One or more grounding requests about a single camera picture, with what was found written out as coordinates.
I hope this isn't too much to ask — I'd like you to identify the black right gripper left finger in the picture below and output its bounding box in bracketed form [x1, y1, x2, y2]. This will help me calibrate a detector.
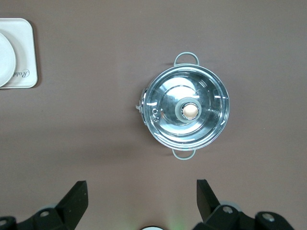
[0, 181, 89, 230]

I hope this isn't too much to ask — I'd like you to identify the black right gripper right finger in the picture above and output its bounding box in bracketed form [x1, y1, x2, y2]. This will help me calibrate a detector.
[191, 179, 295, 230]

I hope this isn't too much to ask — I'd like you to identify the cream round plate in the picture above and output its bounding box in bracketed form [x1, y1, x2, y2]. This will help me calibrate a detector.
[0, 32, 17, 88]

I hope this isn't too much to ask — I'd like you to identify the brown table cover mat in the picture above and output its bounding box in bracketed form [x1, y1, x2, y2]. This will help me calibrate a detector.
[0, 0, 307, 230]

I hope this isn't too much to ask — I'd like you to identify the glass pot lid with knob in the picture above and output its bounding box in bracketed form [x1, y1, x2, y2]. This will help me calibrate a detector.
[144, 65, 230, 151]

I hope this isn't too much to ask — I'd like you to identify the cream rabbit print tray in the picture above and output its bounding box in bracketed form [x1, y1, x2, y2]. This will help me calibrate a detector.
[0, 18, 39, 90]

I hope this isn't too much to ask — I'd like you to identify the steel pot with grey handles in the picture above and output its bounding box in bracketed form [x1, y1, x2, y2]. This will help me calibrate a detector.
[135, 51, 230, 161]

